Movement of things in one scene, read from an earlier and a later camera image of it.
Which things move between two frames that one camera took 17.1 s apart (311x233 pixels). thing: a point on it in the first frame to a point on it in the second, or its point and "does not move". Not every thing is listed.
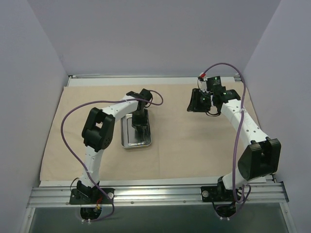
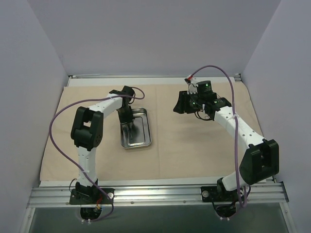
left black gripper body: [140, 124] to [127, 120]
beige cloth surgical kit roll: [185, 145] does not move
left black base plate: [91, 196] does not move
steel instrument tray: [128, 136] does not move
